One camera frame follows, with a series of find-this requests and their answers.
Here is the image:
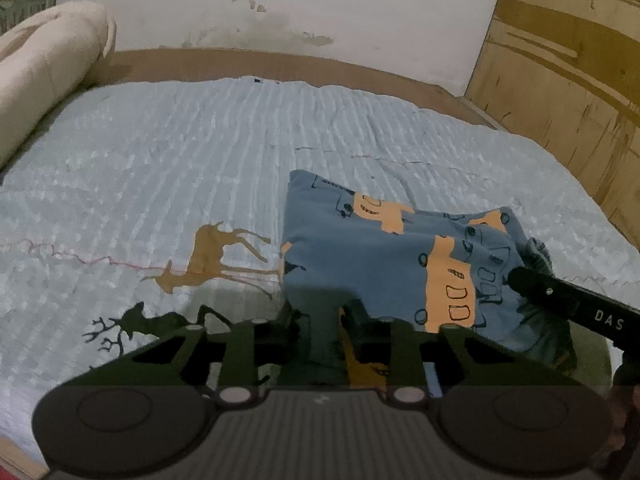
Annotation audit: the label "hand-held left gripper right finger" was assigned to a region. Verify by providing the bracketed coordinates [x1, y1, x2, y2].
[342, 302, 587, 407]

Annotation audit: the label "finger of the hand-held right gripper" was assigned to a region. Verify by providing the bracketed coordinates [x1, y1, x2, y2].
[507, 266, 582, 322]

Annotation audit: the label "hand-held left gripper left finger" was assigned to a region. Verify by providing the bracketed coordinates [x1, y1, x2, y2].
[59, 302, 303, 407]

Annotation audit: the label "blue printed pants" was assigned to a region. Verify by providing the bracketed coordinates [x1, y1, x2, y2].
[279, 169, 578, 392]

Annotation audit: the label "light blue quilted blanket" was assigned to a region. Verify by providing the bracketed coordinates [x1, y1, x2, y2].
[0, 76, 640, 467]

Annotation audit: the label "plywood panel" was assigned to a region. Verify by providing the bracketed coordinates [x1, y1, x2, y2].
[464, 0, 640, 241]

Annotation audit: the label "red floor mat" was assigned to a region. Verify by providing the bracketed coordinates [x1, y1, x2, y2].
[0, 462, 37, 480]

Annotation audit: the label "beige rolled bolster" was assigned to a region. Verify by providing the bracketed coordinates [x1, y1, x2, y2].
[0, 1, 117, 171]

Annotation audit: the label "metal headboard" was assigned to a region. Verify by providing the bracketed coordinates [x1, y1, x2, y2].
[0, 0, 60, 36]

